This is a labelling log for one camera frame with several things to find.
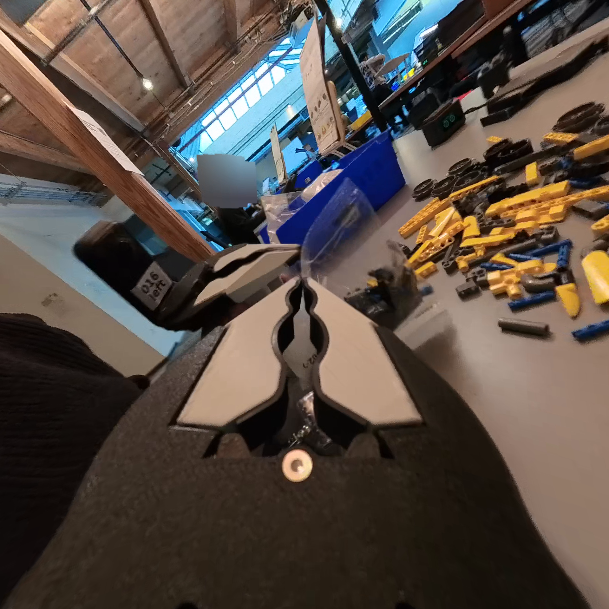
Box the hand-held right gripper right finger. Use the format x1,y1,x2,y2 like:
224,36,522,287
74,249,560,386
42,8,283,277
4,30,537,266
303,277,423,427

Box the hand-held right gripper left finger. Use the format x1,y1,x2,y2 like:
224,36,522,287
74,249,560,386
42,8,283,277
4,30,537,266
175,277,305,426

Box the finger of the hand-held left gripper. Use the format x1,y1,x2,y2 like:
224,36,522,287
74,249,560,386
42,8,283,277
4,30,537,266
193,251,299,307
209,244,301,274

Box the clear plastic parts bag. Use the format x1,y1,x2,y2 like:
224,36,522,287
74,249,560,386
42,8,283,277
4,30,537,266
281,177,453,450

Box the person's left forearm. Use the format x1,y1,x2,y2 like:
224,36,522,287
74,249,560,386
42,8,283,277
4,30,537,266
0,313,150,595

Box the crumpled clear plastic bag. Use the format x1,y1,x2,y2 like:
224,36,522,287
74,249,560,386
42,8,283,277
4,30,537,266
302,170,348,200
261,190,305,229

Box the upright instruction booklet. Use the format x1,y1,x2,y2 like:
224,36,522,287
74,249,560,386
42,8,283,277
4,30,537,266
270,123,287,184
300,9,344,154

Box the white paper notice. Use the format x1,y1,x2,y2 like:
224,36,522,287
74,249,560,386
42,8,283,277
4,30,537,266
70,107,144,175

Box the blue plastic bin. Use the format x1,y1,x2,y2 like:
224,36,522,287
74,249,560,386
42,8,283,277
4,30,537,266
275,129,406,246

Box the cluster of black grey wheels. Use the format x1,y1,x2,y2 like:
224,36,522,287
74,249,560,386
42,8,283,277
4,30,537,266
411,101,609,200

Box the black metal pole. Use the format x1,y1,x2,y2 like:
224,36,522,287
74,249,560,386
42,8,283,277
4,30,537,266
314,0,388,132

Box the black device green lights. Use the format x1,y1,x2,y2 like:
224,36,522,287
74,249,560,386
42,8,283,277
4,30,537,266
420,97,466,147

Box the pile of yellow building pieces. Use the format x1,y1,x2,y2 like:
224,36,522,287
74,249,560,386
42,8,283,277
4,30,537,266
399,131,609,341

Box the small black device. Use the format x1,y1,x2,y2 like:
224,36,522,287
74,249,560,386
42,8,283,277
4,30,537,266
476,51,512,98

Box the long wooden desk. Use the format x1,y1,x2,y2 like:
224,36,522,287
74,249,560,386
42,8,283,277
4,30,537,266
381,0,538,112

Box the wooden support post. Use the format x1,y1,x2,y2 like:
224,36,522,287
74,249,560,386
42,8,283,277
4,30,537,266
0,29,215,261

